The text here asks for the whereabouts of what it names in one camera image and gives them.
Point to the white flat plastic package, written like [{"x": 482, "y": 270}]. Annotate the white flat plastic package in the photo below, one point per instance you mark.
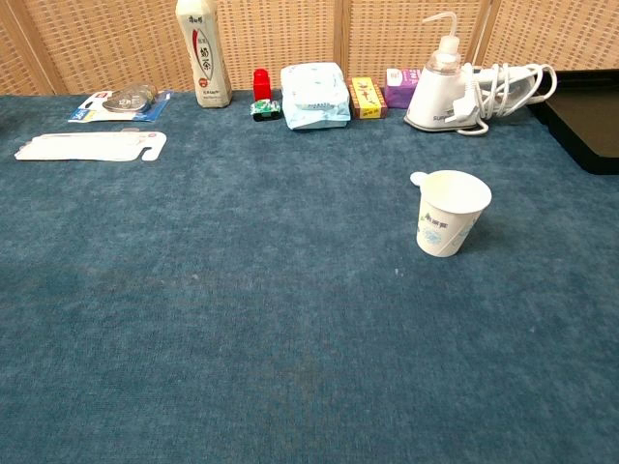
[{"x": 87, "y": 146}]

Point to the black plastic tray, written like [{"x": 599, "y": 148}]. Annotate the black plastic tray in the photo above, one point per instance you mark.
[{"x": 585, "y": 121}]

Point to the blue tape blister pack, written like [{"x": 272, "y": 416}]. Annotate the blue tape blister pack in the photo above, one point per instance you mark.
[{"x": 121, "y": 104}]

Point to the blue felt table cover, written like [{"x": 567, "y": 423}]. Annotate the blue felt table cover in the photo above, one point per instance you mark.
[{"x": 242, "y": 290}]

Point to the clear plastic wash bottle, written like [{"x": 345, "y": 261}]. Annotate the clear plastic wash bottle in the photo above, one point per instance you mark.
[{"x": 449, "y": 47}]

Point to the small red stamp block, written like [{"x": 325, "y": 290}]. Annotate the small red stamp block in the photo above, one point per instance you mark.
[{"x": 261, "y": 84}]

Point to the tall milk tea bottle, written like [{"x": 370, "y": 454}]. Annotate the tall milk tea bottle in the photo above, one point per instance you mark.
[{"x": 205, "y": 58}]

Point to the purple box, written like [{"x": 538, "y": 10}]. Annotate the purple box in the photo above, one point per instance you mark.
[{"x": 399, "y": 89}]

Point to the white printed paper cup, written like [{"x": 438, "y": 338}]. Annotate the white printed paper cup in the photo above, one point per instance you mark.
[{"x": 450, "y": 227}]

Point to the woven wooden folding screen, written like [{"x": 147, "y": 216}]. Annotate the woven wooden folding screen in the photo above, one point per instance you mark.
[{"x": 121, "y": 43}]

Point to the light blue wet wipes pack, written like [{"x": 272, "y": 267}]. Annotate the light blue wet wipes pack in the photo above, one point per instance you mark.
[{"x": 314, "y": 96}]

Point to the white handheld steam iron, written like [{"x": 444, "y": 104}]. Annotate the white handheld steam iron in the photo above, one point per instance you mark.
[{"x": 433, "y": 96}]

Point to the yellow and red box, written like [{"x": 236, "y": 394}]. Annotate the yellow and red box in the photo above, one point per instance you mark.
[{"x": 367, "y": 99}]

